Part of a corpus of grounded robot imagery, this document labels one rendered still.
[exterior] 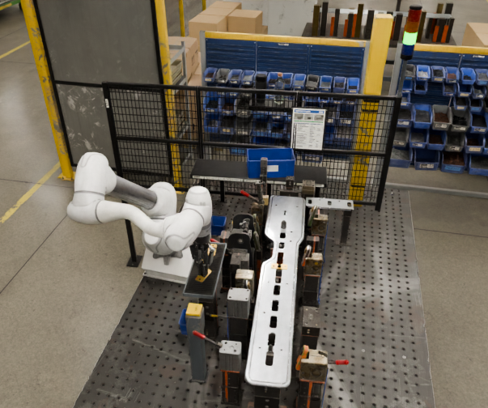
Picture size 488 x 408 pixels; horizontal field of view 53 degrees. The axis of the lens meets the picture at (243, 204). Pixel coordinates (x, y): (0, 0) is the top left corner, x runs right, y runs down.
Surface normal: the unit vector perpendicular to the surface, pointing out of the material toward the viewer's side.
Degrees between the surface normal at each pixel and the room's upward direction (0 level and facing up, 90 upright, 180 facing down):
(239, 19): 90
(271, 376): 0
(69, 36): 90
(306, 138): 90
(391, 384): 0
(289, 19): 90
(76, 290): 0
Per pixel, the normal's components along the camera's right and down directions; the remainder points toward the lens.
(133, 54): -0.20, 0.57
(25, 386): 0.00, -0.82
